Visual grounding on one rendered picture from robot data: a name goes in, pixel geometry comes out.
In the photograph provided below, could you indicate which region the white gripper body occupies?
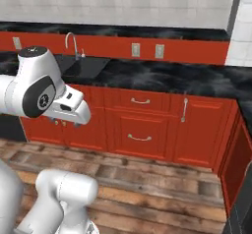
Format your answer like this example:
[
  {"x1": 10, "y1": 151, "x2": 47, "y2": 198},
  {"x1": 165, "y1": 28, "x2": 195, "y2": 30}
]
[{"x1": 43, "y1": 98, "x2": 93, "y2": 126}]

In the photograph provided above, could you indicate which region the red cupboard door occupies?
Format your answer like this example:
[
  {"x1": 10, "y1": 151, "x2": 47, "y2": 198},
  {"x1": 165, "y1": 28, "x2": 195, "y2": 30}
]
[
  {"x1": 172, "y1": 94, "x2": 236, "y2": 169},
  {"x1": 60, "y1": 85, "x2": 108, "y2": 151},
  {"x1": 219, "y1": 112, "x2": 252, "y2": 214},
  {"x1": 20, "y1": 114, "x2": 64, "y2": 146}
]

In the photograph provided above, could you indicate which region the black sink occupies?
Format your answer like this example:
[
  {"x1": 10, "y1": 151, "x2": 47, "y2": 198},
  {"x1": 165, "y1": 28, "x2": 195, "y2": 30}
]
[{"x1": 53, "y1": 54, "x2": 111, "y2": 81}]

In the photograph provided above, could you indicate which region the black dishwasher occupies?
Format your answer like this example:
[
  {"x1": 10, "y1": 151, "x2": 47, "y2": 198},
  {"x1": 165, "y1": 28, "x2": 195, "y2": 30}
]
[{"x1": 0, "y1": 113, "x2": 28, "y2": 143}]

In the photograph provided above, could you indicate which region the deep red drawer front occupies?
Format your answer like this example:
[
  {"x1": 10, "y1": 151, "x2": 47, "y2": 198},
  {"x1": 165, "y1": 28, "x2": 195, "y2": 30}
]
[{"x1": 112, "y1": 109, "x2": 172, "y2": 159}]

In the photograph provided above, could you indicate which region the silver tap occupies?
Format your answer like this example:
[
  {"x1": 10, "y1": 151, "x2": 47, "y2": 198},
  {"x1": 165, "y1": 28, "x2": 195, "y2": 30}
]
[{"x1": 64, "y1": 31, "x2": 87, "y2": 62}]

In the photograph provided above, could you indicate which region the shallow red drawer front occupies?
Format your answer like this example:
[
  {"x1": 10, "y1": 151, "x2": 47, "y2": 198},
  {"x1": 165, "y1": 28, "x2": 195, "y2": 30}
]
[{"x1": 119, "y1": 88, "x2": 172, "y2": 113}]

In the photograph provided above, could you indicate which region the silver deep drawer handle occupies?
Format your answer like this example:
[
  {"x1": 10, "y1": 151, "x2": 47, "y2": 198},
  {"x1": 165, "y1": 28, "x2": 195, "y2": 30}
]
[{"x1": 126, "y1": 133, "x2": 154, "y2": 143}]

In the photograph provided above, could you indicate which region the silver shallow drawer handle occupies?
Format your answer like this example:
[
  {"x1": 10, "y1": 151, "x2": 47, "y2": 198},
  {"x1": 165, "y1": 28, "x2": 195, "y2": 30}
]
[{"x1": 130, "y1": 96, "x2": 152, "y2": 105}]

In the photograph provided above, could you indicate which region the grey wall socket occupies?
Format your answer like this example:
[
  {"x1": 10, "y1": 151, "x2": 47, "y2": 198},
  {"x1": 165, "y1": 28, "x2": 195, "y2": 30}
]
[
  {"x1": 155, "y1": 43, "x2": 165, "y2": 60},
  {"x1": 12, "y1": 36, "x2": 23, "y2": 51},
  {"x1": 131, "y1": 42, "x2": 142, "y2": 58}
]

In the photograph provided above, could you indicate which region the silver upright door handle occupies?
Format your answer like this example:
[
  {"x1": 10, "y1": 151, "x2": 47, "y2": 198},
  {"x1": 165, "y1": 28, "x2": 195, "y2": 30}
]
[{"x1": 180, "y1": 96, "x2": 189, "y2": 124}]

